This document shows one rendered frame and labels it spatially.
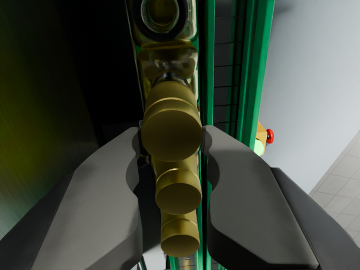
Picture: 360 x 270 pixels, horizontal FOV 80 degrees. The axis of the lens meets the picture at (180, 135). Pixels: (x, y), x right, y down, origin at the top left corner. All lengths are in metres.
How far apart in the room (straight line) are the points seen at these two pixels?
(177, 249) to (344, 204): 2.37
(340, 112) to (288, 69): 0.21
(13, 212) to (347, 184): 2.29
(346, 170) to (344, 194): 0.28
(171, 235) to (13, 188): 0.13
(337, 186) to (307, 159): 1.51
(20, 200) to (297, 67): 0.58
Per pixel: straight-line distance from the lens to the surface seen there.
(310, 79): 0.65
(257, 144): 0.55
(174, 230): 0.20
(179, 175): 0.15
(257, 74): 0.34
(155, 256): 0.79
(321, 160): 0.82
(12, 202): 0.21
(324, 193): 2.29
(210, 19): 0.31
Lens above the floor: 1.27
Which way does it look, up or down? 59 degrees down
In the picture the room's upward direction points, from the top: 175 degrees clockwise
